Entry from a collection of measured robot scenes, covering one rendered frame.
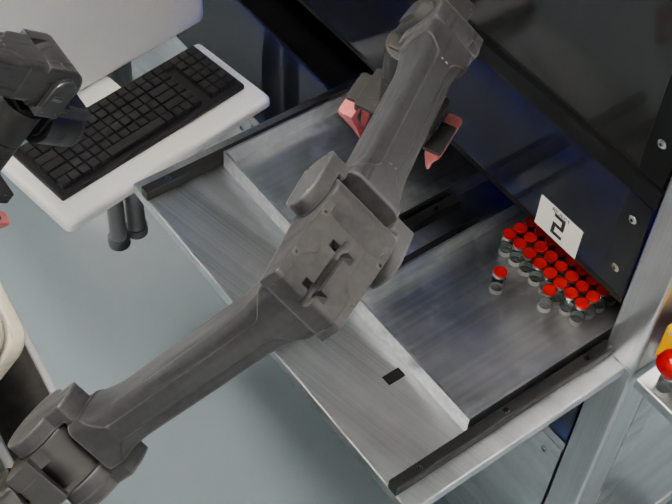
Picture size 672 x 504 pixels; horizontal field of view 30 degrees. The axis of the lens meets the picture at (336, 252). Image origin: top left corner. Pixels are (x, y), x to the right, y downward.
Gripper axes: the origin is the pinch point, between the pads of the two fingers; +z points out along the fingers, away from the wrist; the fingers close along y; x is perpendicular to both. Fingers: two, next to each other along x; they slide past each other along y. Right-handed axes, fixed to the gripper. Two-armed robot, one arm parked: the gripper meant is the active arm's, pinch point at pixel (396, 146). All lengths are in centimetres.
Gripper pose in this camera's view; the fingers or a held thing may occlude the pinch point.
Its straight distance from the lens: 161.0
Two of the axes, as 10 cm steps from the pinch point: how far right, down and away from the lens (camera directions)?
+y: -8.8, -4.2, 2.2
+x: -4.8, 7.4, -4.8
